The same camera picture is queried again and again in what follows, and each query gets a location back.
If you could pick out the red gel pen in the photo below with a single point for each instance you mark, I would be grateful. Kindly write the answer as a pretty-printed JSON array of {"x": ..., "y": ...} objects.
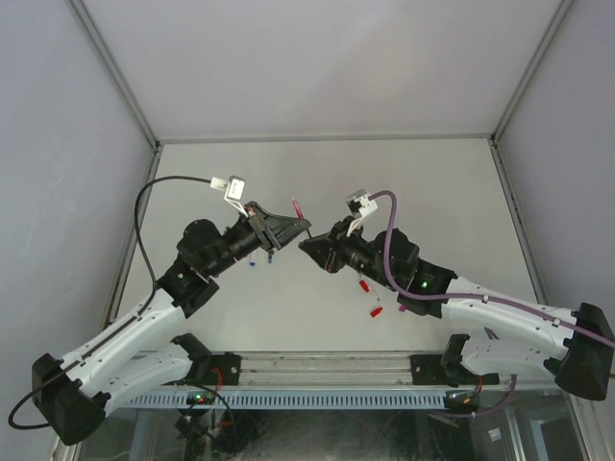
[{"x": 298, "y": 209}]

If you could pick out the red cap lower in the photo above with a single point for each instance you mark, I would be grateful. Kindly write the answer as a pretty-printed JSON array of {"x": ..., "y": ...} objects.
[{"x": 375, "y": 312}]

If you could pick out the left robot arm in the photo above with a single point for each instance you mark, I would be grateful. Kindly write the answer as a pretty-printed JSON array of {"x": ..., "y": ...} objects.
[{"x": 144, "y": 349}]

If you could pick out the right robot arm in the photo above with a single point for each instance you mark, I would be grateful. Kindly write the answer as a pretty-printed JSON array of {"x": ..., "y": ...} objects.
[{"x": 574, "y": 347}]

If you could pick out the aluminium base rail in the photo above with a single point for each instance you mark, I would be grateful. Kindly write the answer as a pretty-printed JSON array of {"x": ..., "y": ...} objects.
[{"x": 340, "y": 369}]

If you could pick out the blue cable duct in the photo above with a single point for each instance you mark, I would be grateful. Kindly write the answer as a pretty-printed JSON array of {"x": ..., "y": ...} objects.
[{"x": 334, "y": 399}]

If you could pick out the thin white red-tip pen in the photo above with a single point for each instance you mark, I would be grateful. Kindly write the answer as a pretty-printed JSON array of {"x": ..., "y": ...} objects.
[{"x": 373, "y": 291}]

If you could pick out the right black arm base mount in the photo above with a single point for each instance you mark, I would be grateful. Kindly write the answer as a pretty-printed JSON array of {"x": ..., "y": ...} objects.
[{"x": 441, "y": 369}]

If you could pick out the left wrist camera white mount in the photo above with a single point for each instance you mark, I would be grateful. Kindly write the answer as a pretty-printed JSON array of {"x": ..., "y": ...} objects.
[{"x": 232, "y": 190}]

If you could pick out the red cap upper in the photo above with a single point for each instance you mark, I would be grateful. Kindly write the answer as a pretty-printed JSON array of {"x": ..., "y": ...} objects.
[{"x": 364, "y": 286}]

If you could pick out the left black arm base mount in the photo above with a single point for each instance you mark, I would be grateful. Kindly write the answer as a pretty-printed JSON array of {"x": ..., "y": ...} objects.
[{"x": 224, "y": 370}]

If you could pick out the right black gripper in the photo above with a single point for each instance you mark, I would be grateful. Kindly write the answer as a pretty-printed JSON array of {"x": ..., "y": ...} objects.
[{"x": 332, "y": 250}]

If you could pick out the red cap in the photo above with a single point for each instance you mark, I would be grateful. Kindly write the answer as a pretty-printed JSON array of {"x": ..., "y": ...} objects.
[
  {"x": 375, "y": 312},
  {"x": 364, "y": 286}
]

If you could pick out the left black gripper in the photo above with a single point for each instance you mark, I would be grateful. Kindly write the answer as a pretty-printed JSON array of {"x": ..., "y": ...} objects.
[{"x": 264, "y": 227}]

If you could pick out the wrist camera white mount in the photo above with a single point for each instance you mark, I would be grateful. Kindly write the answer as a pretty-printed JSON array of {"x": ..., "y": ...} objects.
[
  {"x": 232, "y": 190},
  {"x": 361, "y": 206}
]

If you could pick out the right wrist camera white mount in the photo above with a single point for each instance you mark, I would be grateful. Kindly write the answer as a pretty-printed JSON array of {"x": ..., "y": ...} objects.
[{"x": 361, "y": 206}]

